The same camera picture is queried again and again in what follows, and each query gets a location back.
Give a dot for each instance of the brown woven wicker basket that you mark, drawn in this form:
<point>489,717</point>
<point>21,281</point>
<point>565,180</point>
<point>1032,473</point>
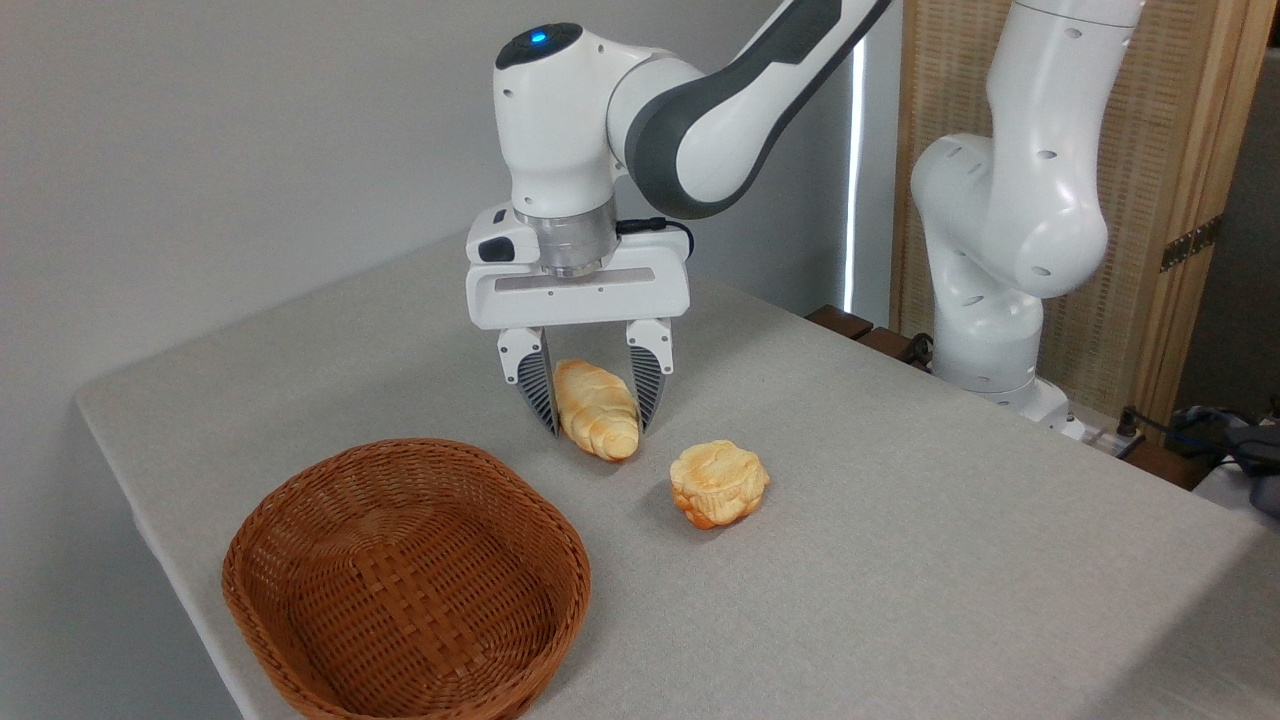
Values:
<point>400,590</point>

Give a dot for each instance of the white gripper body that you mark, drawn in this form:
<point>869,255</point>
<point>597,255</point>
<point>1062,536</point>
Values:
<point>580,298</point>

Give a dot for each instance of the dark grey bag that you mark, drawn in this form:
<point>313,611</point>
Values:
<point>1260,470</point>

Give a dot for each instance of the metal screen hinge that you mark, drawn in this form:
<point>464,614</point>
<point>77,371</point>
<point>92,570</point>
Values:
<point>1190,243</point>

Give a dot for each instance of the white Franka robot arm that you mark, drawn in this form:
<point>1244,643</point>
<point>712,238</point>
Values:
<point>1020,200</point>

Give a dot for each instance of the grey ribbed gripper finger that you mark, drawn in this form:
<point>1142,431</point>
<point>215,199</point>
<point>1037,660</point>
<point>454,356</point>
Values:
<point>530,375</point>
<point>650,370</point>

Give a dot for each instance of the rattan wooden folding screen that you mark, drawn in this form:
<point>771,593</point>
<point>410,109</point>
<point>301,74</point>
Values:
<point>1170,100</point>

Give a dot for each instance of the round golden bread bun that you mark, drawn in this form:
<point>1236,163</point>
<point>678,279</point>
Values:
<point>718,482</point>

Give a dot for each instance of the long braided bread loaf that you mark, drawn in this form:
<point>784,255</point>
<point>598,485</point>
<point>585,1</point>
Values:
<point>598,410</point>

